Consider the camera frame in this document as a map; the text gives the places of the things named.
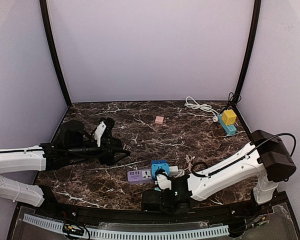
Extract purple power strip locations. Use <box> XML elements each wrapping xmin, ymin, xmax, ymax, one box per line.
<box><xmin>127</xmin><ymin>168</ymin><xmax>153</xmax><ymax>185</ymax></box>

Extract blue adapter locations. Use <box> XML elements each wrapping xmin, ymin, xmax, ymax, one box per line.
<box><xmin>151</xmin><ymin>160</ymin><xmax>170</xmax><ymax>180</ymax></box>

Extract white charger cube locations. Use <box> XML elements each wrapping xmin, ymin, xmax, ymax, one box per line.
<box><xmin>169</xmin><ymin>166</ymin><xmax>179</xmax><ymax>176</ymax></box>

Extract teal power strip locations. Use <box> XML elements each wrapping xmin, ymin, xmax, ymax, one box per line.
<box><xmin>217</xmin><ymin>114</ymin><xmax>237</xmax><ymax>136</ymax></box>

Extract yellow cube socket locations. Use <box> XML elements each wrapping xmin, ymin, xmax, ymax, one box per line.
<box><xmin>221</xmin><ymin>109</ymin><xmax>237</xmax><ymax>126</ymax></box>

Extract black usb cable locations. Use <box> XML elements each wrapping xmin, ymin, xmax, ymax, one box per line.
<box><xmin>224</xmin><ymin>91</ymin><xmax>242</xmax><ymax>111</ymax></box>

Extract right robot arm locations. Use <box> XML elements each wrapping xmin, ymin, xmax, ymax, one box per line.
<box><xmin>141</xmin><ymin>130</ymin><xmax>297</xmax><ymax>215</ymax></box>

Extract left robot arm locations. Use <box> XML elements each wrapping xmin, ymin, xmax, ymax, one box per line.
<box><xmin>0</xmin><ymin>117</ymin><xmax>131</xmax><ymax>207</ymax></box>

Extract pink charger cube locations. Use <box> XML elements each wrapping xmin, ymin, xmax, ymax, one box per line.
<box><xmin>154</xmin><ymin>116</ymin><xmax>170</xmax><ymax>125</ymax></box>

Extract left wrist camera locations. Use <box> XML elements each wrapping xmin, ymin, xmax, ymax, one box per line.
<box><xmin>92</xmin><ymin>117</ymin><xmax>115</xmax><ymax>148</ymax></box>

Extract white slotted cable duct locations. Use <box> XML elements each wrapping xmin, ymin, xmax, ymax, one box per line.
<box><xmin>22</xmin><ymin>213</ymin><xmax>230</xmax><ymax>240</ymax></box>

